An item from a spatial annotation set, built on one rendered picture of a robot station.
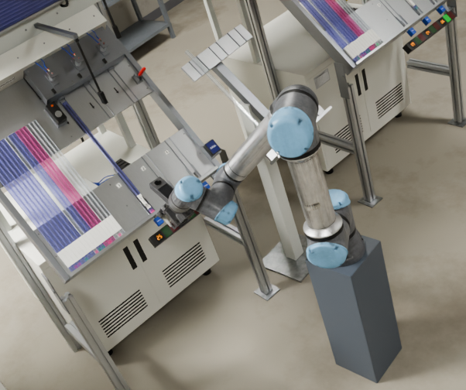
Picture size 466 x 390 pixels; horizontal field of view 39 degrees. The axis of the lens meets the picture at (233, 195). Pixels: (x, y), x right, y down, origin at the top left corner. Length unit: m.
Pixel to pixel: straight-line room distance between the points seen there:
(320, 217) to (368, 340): 0.62
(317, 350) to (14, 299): 1.65
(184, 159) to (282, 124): 0.82
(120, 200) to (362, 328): 0.93
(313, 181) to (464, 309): 1.10
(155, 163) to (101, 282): 0.59
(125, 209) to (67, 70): 0.53
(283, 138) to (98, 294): 1.31
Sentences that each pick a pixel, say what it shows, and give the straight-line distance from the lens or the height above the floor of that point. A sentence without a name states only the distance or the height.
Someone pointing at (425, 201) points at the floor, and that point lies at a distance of 3.15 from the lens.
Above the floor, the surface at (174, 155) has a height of 0.81.
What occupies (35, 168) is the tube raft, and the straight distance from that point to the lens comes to 2.31.
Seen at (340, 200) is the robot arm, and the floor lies 0.78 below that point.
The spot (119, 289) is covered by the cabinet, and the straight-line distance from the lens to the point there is 2.75.
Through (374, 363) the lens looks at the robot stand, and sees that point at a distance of 2.40.
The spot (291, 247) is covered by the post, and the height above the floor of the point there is 0.09.
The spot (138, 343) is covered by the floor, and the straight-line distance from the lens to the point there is 2.93.
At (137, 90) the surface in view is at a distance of 2.47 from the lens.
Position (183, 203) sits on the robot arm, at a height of 0.93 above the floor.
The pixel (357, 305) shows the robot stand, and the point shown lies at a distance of 2.16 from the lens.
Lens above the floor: 2.00
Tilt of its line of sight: 35 degrees down
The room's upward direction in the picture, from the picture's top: 20 degrees counter-clockwise
